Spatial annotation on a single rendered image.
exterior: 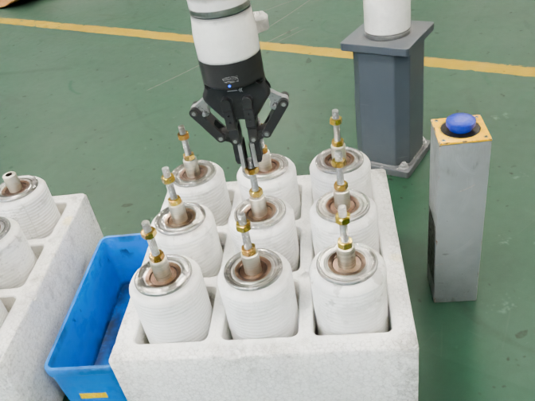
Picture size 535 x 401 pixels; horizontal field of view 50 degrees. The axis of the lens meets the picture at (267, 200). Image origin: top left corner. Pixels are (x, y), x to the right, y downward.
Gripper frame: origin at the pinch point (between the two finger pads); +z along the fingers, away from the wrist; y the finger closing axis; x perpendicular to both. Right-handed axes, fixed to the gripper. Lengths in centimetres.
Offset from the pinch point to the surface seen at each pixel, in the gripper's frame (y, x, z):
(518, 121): 55, 61, 35
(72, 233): -35.4, 9.7, 18.9
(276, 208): 2.4, 0.3, 9.8
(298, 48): 1, 124, 36
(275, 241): 2.2, -4.4, 12.1
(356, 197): 13.7, 1.2, 9.9
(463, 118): 29.4, 7.4, 2.3
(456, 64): 48, 97, 36
